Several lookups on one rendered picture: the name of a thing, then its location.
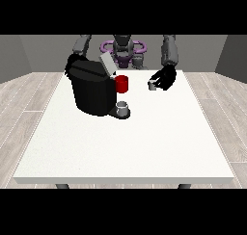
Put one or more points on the dark table leg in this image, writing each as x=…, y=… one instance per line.
x=184, y=186
x=62, y=186

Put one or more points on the black coffee machine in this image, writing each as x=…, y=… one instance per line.
x=91, y=89

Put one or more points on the small grey cup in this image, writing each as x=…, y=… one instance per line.
x=122, y=108

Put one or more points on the grey robot trunk purple rings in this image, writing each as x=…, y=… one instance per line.
x=122, y=50

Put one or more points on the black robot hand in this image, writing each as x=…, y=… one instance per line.
x=166, y=76
x=68, y=65

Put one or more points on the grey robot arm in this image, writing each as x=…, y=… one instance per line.
x=169, y=49
x=81, y=45

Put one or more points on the red pod holder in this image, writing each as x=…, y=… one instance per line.
x=121, y=83

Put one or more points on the small grey coffee pod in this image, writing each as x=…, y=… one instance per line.
x=151, y=85

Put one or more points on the pale grey machine lid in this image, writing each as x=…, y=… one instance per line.
x=107, y=63

